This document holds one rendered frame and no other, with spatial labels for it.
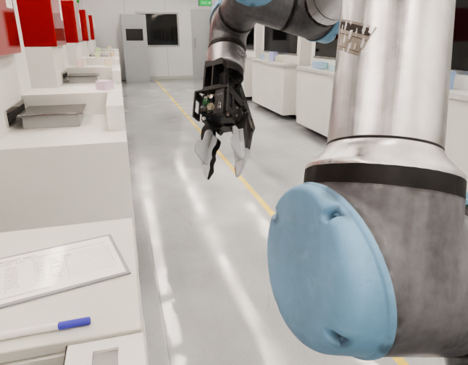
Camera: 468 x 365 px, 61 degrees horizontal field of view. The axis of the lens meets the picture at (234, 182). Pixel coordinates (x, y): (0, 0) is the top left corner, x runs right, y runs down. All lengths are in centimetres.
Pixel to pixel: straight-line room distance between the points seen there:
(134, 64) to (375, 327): 1243
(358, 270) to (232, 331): 179
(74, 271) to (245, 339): 138
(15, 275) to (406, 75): 62
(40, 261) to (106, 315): 20
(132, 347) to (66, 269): 22
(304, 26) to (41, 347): 65
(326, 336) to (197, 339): 173
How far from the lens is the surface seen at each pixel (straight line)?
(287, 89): 668
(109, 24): 1333
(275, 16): 77
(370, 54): 31
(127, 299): 61
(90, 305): 62
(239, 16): 77
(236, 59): 78
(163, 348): 196
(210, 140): 76
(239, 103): 74
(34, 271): 72
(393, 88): 30
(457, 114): 361
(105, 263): 70
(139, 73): 1263
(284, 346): 196
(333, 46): 568
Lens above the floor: 132
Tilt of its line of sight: 20 degrees down
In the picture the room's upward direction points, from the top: straight up
